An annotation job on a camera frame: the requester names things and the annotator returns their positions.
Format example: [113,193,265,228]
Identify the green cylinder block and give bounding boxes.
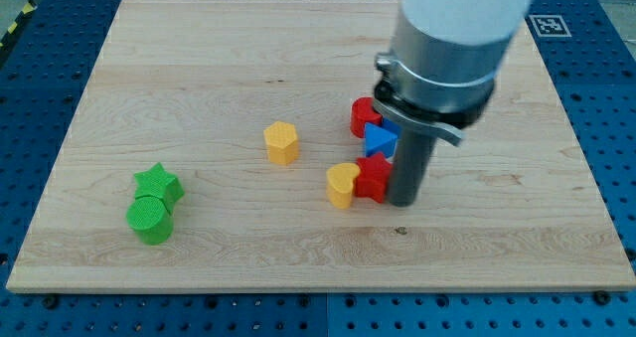
[126,196,173,246]

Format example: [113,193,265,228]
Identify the yellow heart block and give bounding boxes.
[326,162,361,209]

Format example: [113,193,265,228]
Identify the red star block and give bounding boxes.
[354,152,393,204]

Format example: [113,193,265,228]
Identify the blue triangle block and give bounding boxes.
[364,123,398,158]

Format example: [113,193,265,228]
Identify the red cylinder block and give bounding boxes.
[350,96,383,138]

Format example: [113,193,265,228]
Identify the wooden board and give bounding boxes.
[7,0,635,294]

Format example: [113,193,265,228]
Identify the white fiducial marker tag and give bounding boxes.
[529,14,571,38]

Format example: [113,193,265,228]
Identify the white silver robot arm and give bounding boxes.
[374,0,533,148]

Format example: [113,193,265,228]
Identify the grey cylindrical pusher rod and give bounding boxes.
[386,128,436,207]

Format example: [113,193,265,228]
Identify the green star block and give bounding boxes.
[134,163,185,215]

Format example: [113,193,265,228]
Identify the yellow hexagon block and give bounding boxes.
[263,121,299,165]

